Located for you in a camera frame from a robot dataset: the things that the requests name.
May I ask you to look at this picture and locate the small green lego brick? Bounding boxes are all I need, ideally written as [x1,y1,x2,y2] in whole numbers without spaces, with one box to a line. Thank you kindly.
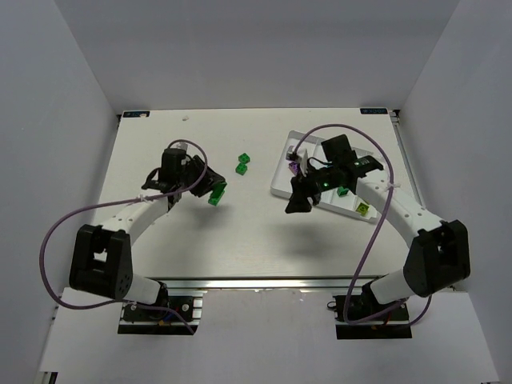
[337,187,350,197]

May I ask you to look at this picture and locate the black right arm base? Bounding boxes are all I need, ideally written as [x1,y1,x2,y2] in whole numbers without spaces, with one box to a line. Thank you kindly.
[326,294,412,341]

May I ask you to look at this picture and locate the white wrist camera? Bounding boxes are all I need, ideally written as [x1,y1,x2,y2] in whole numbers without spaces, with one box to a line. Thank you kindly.
[286,146,309,176]
[175,142,188,151]

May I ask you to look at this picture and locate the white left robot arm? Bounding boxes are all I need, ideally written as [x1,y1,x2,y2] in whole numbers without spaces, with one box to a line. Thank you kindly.
[69,148,226,307]

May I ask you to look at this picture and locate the white compartment sorting tray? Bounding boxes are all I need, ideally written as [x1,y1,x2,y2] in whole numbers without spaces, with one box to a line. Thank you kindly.
[270,130,380,223]

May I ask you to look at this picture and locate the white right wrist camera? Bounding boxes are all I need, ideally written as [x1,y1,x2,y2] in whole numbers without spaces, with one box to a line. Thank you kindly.
[286,146,309,176]

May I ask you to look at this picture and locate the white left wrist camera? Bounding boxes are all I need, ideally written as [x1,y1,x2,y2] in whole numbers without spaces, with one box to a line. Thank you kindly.
[175,142,188,151]

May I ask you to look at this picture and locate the blue label left corner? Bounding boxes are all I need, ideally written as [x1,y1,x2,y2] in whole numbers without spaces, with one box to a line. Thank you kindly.
[122,111,150,118]

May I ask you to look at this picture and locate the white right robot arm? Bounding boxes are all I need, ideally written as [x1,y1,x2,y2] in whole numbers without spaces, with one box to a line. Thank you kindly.
[285,134,470,323]

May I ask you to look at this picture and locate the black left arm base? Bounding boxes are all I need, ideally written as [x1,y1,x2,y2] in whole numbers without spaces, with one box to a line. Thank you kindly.
[118,288,203,336]

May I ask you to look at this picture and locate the blue label right corner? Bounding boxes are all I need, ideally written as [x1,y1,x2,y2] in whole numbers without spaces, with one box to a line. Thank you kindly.
[359,108,389,115]

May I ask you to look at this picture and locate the green lego brick top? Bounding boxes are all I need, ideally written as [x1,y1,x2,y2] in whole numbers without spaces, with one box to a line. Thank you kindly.
[238,153,250,164]

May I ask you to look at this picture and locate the blue label corner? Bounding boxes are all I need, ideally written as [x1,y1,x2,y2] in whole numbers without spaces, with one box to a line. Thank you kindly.
[359,108,389,115]
[122,111,150,118]

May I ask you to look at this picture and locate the lime lego brick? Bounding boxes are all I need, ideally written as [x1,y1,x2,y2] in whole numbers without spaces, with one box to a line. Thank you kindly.
[355,202,370,217]

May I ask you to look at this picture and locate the green lego plate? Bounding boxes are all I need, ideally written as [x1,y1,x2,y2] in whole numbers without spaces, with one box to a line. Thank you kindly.
[208,182,227,206]

